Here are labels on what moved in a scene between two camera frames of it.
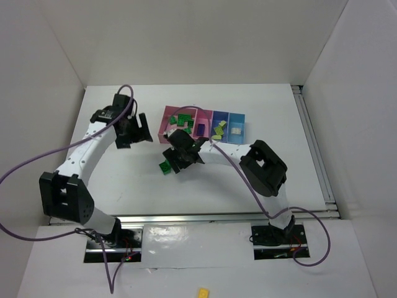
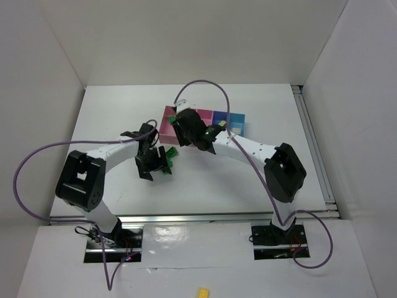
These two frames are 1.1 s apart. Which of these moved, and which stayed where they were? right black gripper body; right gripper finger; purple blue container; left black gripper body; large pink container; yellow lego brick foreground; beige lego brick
Moved: right gripper finger; right black gripper body; left black gripper body
Stayed: purple blue container; beige lego brick; yellow lego brick foreground; large pink container
